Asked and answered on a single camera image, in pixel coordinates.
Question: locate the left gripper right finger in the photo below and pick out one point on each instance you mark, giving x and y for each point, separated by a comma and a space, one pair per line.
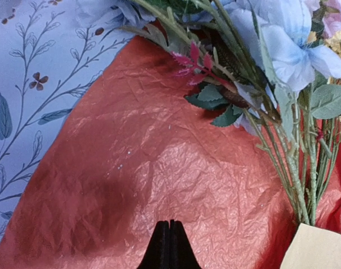
181, 255

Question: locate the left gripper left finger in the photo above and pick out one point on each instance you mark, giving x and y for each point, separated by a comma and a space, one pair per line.
157, 253

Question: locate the orange yellow wrapping paper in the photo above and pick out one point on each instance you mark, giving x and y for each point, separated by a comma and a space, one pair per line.
134, 152

